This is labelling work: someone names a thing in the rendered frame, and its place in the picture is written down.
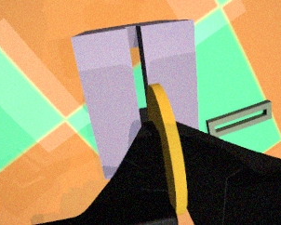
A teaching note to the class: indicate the dark grey box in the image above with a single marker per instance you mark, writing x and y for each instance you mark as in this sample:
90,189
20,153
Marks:
133,41

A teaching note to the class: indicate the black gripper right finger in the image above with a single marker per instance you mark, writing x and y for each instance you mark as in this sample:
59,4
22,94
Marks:
227,183

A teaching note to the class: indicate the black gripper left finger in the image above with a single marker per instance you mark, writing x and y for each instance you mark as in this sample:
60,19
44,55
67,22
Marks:
137,193

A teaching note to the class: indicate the gold coin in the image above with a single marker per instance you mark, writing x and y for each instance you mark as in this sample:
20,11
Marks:
159,111

